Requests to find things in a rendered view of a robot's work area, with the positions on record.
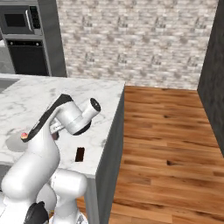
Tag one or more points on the grey marble-topped island counter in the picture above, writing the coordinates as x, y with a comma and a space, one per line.
109, 175

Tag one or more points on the grey round plate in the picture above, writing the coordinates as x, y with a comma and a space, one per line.
14, 143

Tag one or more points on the brown chocolate bar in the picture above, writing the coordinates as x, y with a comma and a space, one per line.
79, 154

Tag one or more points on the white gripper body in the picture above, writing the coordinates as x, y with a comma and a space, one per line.
56, 127

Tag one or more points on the pink frosted cupcake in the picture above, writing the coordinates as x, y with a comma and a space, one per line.
24, 135

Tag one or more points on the silver microwave oven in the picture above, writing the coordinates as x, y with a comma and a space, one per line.
18, 19

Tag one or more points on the grey tall oven cabinet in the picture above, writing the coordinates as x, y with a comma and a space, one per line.
53, 43

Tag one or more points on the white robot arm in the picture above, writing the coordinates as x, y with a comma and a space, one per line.
35, 163

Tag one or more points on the black built-in oven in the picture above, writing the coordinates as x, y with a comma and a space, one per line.
27, 58

